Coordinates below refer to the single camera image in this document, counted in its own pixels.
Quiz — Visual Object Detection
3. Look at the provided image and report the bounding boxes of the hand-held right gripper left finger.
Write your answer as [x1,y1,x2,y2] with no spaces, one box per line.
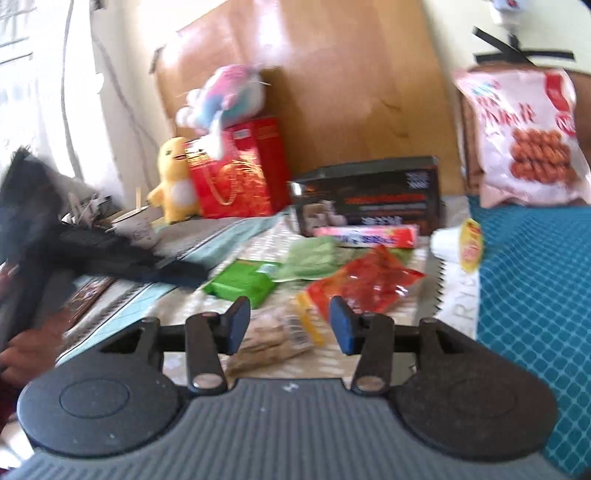
[99,296,251,395]

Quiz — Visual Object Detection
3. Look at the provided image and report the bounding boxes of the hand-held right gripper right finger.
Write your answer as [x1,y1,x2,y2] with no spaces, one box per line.
[330,295,478,395]

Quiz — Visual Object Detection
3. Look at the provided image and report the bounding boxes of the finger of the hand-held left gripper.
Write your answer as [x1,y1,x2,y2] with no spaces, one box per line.
[154,257,209,288]

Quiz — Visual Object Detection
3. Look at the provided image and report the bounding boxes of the clear brown biscuit packet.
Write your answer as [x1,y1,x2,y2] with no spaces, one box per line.
[226,293,328,374]

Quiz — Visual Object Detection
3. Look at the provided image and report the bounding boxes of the bright green snack packet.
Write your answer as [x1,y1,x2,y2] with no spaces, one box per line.
[202,259,280,308]

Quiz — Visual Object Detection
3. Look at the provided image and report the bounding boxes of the red snack packet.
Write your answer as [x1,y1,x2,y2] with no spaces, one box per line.
[305,244,426,319]

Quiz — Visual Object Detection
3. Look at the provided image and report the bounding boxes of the pink candy stick pack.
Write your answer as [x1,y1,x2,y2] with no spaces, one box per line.
[313,224,419,248]

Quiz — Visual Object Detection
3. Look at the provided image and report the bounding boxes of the white jelly cup yellow lid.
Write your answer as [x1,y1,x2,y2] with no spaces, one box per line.
[430,218,485,273]

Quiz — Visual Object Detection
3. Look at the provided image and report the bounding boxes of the person's left hand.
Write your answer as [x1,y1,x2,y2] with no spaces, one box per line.
[0,318,66,388]

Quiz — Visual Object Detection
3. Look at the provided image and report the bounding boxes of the beige dash-patterned cloth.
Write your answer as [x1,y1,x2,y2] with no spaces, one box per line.
[55,203,483,384]

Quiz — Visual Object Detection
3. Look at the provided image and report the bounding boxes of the grey teal striped blanket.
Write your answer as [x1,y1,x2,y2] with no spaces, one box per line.
[152,215,296,273]

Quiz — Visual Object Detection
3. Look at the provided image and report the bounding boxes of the white enamel mug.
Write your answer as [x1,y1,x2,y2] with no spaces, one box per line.
[106,205,162,247]

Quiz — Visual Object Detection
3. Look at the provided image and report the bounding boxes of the light green leaf-print packet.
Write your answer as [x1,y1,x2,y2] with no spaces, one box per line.
[272,235,342,282]

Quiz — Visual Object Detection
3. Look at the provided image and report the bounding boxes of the yellow duck plush toy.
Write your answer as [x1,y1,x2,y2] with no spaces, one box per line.
[147,137,204,224]

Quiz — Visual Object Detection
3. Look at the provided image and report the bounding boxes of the red gift bag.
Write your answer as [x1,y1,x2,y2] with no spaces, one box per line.
[185,117,291,219]

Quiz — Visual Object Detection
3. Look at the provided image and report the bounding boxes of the black printed cardboard box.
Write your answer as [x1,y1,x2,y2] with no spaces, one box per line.
[287,156,446,238]

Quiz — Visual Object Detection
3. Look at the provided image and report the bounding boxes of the white curtain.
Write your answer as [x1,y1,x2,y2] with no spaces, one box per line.
[0,0,95,181]

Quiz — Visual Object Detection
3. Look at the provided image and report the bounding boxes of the pink blue plush fish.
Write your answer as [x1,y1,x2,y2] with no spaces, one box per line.
[177,65,271,148]

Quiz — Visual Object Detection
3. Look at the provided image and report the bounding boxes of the teal diamond-patterned blanket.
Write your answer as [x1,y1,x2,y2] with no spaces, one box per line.
[466,194,591,476]

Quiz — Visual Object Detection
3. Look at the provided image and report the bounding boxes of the brown cushion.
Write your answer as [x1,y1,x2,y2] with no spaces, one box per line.
[457,88,485,195]

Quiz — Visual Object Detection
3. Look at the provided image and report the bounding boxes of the wooden headboard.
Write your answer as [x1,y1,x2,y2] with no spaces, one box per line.
[152,0,467,197]

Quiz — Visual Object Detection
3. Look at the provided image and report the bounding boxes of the large pink snack bag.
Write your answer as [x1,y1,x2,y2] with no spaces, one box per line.
[452,67,591,208]

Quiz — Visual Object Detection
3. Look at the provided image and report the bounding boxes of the black tape strips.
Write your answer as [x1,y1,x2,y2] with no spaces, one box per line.
[473,27,575,65]

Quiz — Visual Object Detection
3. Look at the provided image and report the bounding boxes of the white power strip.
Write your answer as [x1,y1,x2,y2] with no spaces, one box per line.
[489,0,532,28]

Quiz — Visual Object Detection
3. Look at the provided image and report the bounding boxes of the thin wall cable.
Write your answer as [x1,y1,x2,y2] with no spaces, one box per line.
[92,28,158,148]

